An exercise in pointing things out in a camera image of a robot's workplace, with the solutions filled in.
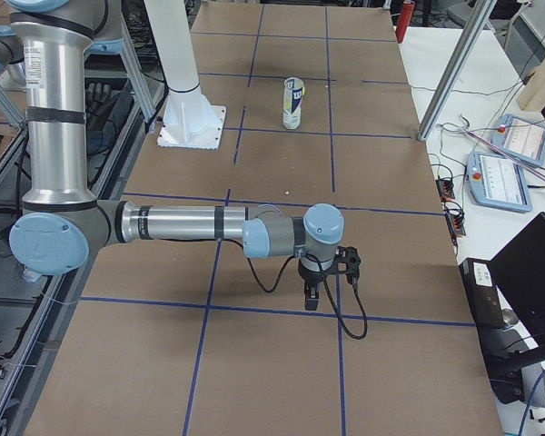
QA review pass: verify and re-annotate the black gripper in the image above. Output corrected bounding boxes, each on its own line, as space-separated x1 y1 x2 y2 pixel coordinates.
298 259 337 311

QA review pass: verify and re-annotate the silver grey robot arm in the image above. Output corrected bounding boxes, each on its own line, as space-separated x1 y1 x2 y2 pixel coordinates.
9 1 346 311

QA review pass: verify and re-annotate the second grey robot arm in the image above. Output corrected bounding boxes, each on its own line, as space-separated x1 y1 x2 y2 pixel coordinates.
0 25 25 74

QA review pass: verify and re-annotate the clear tennis ball can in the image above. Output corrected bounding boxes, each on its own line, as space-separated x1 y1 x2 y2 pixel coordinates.
282 77 305 130

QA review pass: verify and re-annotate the brown paper table cover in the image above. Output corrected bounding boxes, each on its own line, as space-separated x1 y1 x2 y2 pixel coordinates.
26 3 502 435

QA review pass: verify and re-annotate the black computer box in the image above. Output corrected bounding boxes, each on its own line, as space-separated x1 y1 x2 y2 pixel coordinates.
460 258 520 330

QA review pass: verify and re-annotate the orange black connector block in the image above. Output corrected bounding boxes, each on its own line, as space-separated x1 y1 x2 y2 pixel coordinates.
435 178 455 202

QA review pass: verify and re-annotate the near teach pendant tablet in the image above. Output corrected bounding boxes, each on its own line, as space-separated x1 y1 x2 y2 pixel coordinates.
467 151 532 213

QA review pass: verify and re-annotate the teach pendant tablet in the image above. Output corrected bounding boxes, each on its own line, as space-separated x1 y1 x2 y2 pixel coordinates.
492 114 545 167
467 151 532 213

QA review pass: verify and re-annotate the black monitor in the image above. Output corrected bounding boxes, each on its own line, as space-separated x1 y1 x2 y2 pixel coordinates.
489 212 545 342

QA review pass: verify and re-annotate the metal grabber stick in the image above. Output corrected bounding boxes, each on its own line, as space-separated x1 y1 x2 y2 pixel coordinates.
460 114 545 183

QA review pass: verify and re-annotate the far teach pendant tablet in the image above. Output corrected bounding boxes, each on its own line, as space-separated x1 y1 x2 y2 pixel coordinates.
492 114 545 167

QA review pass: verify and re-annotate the red cylinder tube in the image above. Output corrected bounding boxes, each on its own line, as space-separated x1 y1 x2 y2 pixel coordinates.
395 0 415 44

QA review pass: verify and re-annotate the black braided cable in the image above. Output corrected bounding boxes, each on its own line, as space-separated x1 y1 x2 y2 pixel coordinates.
243 240 369 340

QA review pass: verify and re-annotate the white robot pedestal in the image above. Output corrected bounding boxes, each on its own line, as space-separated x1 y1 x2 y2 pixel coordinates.
144 0 226 150

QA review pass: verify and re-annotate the aluminium frame post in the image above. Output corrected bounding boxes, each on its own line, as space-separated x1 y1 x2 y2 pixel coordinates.
417 0 496 142

